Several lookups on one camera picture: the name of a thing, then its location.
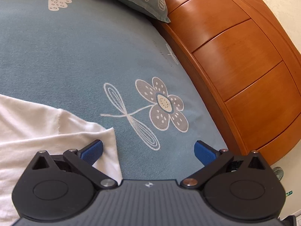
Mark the small grey fan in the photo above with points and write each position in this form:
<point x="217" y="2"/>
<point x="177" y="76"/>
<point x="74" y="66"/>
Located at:
<point x="278" y="173"/>

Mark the wooden headboard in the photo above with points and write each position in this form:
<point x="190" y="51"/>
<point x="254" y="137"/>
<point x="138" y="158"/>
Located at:
<point x="235" y="51"/>

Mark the white printed sweatshirt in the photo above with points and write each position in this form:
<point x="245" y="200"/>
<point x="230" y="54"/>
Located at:
<point x="47" y="134"/>

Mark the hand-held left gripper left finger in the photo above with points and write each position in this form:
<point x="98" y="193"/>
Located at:
<point x="94" y="149"/>

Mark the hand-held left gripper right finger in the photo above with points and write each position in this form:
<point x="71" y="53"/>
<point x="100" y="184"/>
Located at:
<point x="204" y="154"/>

